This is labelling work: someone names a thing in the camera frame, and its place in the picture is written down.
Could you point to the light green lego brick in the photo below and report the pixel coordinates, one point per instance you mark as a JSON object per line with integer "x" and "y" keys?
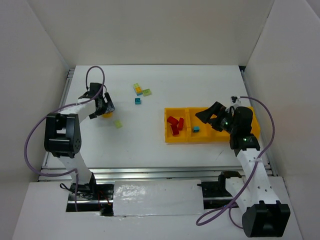
{"x": 146, "y": 92}

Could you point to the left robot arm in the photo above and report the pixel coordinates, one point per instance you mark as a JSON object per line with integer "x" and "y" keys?
{"x": 63, "y": 135}

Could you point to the pale green lego brick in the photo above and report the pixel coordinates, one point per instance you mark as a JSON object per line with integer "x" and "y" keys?
{"x": 118, "y": 124}

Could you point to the red rectangular lego brick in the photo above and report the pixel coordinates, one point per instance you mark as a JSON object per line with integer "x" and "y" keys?
{"x": 180, "y": 124}

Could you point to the yellow four-compartment tray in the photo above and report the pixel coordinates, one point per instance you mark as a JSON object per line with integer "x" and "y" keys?
{"x": 205, "y": 135}

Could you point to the orange flower lego piece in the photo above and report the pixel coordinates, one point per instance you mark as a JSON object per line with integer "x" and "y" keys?
{"x": 107, "y": 115}

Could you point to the small blue lego brick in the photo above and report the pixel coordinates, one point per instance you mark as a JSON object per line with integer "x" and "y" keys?
{"x": 196, "y": 129}

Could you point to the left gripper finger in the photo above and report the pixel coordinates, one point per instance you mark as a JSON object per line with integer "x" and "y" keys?
{"x": 94, "y": 115}
{"x": 109, "y": 106}

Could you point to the green yellow blue lego stack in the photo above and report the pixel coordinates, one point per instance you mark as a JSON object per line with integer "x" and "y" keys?
{"x": 138, "y": 90}

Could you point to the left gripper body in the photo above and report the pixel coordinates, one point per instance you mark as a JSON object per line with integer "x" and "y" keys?
{"x": 107, "y": 106}

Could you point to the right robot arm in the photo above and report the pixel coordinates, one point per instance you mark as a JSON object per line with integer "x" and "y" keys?
{"x": 263, "y": 214}

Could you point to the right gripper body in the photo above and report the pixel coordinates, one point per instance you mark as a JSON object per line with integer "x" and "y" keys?
{"x": 216, "y": 117}

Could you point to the teal small lego brick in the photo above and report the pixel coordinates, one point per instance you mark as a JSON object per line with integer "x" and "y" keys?
{"x": 137, "y": 101}

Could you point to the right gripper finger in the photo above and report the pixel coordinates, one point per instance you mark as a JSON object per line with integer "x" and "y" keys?
{"x": 205, "y": 115}
{"x": 214, "y": 124}

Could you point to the aluminium frame rail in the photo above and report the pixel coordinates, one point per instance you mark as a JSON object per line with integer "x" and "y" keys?
{"x": 161, "y": 173}

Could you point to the white taped cover plate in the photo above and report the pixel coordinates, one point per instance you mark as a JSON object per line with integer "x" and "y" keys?
{"x": 158, "y": 198}

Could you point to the yellow red blue lego stack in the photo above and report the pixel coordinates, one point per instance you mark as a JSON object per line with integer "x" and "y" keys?
{"x": 174, "y": 130}

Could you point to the red flower lego piece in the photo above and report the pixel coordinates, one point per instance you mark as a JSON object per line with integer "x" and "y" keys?
{"x": 172, "y": 120}

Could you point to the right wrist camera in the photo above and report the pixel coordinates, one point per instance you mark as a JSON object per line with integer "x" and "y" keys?
{"x": 235, "y": 101}

